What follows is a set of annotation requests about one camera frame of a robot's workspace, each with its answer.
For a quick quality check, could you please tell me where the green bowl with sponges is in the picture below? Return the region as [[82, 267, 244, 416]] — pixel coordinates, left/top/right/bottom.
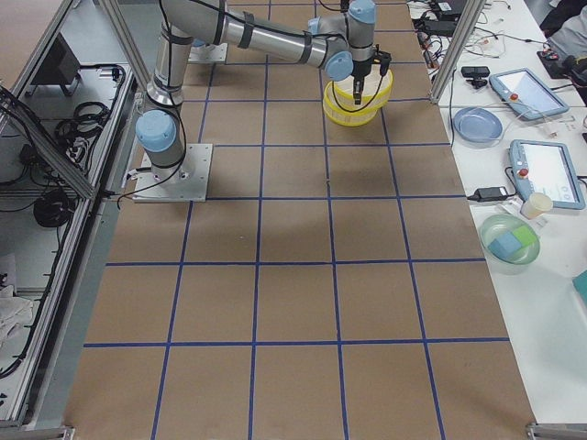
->
[[479, 214, 541, 274]]

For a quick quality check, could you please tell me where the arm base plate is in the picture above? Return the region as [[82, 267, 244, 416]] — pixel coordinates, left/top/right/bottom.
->
[[132, 144, 213, 203]]

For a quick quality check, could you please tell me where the teach pendant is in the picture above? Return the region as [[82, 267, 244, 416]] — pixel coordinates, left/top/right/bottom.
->
[[488, 68, 570, 120], [509, 139, 586, 210]]

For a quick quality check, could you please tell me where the paper cup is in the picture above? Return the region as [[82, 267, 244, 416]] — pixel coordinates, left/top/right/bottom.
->
[[520, 192, 553, 219]]

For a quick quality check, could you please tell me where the aluminium frame post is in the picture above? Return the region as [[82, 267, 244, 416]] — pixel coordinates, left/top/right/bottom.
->
[[430, 0, 485, 105]]

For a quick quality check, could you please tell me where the black power adapter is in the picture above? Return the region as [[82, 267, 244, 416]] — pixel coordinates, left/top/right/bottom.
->
[[467, 186, 515, 203]]

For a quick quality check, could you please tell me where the blue plate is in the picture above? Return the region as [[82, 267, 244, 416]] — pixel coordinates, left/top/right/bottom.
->
[[452, 107, 504, 145]]

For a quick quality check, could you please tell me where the white crumpled cloth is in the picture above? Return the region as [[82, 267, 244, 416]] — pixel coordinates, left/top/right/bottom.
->
[[0, 256, 36, 363]]

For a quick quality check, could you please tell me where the near teach pendant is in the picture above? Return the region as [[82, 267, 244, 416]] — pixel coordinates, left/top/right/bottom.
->
[[509, 139, 586, 210]]

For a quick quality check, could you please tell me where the black webcam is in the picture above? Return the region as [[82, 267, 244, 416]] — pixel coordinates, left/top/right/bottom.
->
[[460, 66, 490, 90]]

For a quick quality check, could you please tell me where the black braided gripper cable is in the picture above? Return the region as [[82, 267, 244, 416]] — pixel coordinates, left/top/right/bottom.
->
[[333, 43, 389, 114]]

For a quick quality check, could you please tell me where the far teach pendant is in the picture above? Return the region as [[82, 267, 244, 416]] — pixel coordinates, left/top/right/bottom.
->
[[488, 68, 570, 120]]

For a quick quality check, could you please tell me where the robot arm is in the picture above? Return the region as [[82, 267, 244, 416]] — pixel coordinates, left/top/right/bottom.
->
[[144, 1, 392, 172]]

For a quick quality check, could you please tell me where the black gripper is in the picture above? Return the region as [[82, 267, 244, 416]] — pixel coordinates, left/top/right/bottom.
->
[[351, 44, 393, 105]]

